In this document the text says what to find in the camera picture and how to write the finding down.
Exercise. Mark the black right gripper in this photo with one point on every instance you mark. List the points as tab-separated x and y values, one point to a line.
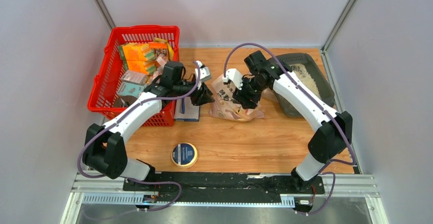
241	96

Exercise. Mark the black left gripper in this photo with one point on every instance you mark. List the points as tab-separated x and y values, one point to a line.
201	96

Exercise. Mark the pink cat litter bag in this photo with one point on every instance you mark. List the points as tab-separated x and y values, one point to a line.
223	106

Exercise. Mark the clear plastic scoop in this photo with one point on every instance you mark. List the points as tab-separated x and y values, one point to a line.
270	95

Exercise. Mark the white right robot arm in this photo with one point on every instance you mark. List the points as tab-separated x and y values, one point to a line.
332	129

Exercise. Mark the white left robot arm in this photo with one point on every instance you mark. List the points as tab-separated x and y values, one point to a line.
105	145

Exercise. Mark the dark grey litter box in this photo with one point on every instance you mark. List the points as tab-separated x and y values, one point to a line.
308	72

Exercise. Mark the grey pink box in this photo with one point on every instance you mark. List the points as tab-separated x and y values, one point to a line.
134	77

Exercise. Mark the teal box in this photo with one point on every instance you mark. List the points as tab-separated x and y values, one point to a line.
130	89

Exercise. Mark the razor blister pack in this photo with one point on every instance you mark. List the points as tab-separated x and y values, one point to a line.
186	111

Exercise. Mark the tape roll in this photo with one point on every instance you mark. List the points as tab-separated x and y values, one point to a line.
184	155

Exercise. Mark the yellow orange snack pack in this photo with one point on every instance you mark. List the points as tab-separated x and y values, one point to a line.
162	47

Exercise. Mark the red plastic basket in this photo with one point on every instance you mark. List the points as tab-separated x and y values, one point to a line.
108	80

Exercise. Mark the orange green sponge pack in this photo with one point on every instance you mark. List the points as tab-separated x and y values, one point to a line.
137	51

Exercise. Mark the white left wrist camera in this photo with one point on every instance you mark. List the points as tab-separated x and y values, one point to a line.
202	72

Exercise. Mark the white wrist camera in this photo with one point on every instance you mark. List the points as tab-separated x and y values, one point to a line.
202	72
233	76

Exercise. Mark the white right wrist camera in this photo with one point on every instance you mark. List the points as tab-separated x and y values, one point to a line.
233	76

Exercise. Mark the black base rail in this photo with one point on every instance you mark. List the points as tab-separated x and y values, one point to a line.
223	187

